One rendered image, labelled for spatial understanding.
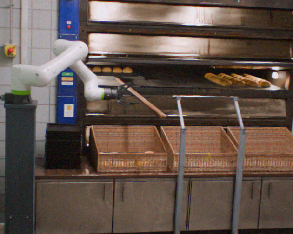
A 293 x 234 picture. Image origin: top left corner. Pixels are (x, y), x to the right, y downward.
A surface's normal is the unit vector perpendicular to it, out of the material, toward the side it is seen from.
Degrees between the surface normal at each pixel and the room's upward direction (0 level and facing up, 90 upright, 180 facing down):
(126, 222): 90
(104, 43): 70
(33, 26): 90
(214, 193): 92
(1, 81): 90
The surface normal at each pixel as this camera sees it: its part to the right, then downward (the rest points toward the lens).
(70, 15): 0.20, 0.20
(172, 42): 0.21, -0.14
